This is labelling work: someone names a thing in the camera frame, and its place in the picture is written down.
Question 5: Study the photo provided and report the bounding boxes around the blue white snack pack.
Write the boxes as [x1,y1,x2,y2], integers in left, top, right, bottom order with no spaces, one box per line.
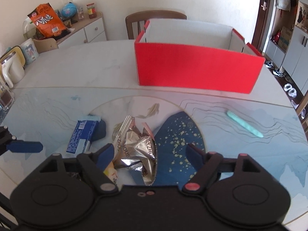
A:
[66,115,101,155]

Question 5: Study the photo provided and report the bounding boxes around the silver foil wrapper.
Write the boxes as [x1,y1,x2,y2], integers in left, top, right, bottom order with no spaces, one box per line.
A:
[113,115,157,186]

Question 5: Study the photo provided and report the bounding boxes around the mint green pen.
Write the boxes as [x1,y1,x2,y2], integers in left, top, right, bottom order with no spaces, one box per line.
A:
[226,110,264,138]

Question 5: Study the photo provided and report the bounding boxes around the white electric kettle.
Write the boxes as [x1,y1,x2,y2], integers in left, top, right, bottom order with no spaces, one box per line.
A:
[1,51,25,89]

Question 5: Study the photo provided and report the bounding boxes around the white printed mug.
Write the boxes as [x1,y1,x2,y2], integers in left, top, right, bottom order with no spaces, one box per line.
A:
[20,39,39,65]

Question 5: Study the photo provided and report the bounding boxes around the white slipper pair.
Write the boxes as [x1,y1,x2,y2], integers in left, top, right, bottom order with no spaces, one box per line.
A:
[290,99,308,120]

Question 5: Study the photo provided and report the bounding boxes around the white shoe pair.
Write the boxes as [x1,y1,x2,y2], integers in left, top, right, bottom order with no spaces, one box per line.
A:
[284,83,297,98]

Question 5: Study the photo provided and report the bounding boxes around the right wooden chair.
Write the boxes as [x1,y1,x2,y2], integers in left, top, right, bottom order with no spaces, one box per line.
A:
[296,91,308,135]

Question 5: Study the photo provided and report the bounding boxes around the wooden chair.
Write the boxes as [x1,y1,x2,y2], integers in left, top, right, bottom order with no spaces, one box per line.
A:
[296,91,308,135]
[125,10,187,40]

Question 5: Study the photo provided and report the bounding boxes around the red cardboard box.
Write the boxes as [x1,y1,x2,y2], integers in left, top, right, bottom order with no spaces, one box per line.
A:
[134,19,265,94]

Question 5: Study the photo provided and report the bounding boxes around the dark sneaker right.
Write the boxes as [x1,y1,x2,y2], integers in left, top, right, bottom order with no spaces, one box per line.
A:
[273,69,284,78]

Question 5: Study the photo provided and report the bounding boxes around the dark sneaker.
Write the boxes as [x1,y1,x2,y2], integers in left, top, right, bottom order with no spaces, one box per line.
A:
[273,69,284,78]
[265,60,275,69]

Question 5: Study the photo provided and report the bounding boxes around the dark sneaker left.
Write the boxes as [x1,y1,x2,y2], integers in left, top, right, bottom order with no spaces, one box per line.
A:
[265,60,275,69]

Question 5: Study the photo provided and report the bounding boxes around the orange snack bag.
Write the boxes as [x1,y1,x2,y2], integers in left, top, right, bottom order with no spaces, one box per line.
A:
[28,3,69,40]

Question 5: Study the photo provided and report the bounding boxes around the white drawer sideboard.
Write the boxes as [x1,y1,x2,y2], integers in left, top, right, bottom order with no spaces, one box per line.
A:
[32,11,107,53]

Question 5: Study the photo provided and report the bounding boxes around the blue globe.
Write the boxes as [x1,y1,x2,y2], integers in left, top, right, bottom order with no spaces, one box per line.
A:
[61,2,77,20]

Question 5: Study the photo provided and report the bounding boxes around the brown wooden door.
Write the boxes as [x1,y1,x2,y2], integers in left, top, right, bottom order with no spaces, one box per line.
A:
[252,0,273,52]

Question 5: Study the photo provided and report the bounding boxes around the cardboard box on shelf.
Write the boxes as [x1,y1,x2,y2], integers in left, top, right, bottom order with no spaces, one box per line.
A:
[278,27,292,52]

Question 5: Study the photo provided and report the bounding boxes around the red lid jar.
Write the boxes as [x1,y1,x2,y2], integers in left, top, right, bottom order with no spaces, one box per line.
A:
[86,3,97,19]

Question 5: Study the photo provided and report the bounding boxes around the far wooden chair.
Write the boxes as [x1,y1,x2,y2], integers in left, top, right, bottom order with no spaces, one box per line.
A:
[125,10,187,40]

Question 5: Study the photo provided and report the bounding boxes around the hanging tote bag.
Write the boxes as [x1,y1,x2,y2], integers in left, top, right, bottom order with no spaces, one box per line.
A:
[276,0,291,11]

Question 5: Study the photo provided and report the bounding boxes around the grey wall cabinet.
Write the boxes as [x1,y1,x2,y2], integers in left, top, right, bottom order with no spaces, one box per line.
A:
[263,0,308,97]

